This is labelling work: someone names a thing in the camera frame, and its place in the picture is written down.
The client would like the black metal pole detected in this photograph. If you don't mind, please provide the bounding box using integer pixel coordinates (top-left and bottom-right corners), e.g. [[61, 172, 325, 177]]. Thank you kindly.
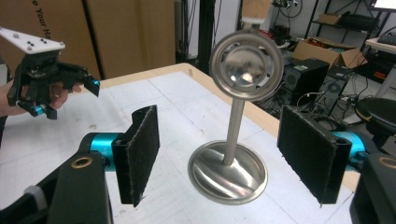
[[198, 0, 217, 74]]

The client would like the black metal shelf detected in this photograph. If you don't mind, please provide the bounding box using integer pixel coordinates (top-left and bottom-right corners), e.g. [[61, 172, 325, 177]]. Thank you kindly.
[[304, 0, 396, 83]]

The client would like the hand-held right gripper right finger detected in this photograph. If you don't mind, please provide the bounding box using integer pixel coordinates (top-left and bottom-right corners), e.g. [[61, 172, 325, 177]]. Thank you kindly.
[[276, 105, 353, 206]]

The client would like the black computer tower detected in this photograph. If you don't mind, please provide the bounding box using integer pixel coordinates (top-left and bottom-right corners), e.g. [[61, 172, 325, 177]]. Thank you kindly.
[[281, 58, 331, 105]]

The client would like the steel stand with round base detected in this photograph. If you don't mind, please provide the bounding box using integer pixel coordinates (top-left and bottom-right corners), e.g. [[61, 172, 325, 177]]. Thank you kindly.
[[187, 96, 269, 205]]

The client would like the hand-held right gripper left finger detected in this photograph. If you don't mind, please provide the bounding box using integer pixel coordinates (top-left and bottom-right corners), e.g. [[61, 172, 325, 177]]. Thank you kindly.
[[111, 105, 161, 208]]

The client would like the open cardboard box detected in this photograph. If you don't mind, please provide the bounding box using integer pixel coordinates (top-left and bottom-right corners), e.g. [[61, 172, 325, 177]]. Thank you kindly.
[[291, 36, 368, 69]]

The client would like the black chair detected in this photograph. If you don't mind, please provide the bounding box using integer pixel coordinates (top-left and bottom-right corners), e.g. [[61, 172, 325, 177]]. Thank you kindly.
[[354, 97, 396, 147]]

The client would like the grey computer case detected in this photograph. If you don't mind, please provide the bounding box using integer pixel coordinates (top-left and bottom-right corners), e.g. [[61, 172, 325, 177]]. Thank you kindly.
[[317, 66, 354, 111]]

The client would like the small cardboard box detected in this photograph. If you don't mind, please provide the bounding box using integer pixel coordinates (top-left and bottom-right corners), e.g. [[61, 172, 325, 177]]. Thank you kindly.
[[318, 12, 343, 26]]

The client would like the large plain cardboard box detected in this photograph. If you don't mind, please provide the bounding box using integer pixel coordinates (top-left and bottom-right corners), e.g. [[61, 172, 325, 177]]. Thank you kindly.
[[82, 0, 177, 80]]

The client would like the large printed cardboard box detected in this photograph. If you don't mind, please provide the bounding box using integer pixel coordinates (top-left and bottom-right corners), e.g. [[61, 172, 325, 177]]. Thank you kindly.
[[0, 0, 101, 80]]

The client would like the black keyboard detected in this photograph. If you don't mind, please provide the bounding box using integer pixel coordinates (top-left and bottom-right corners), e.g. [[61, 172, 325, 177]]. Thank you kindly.
[[376, 32, 396, 47]]

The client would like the steel egg separator wooden handle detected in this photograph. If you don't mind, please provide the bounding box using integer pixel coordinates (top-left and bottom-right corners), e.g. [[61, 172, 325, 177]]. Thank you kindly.
[[208, 0, 285, 103]]

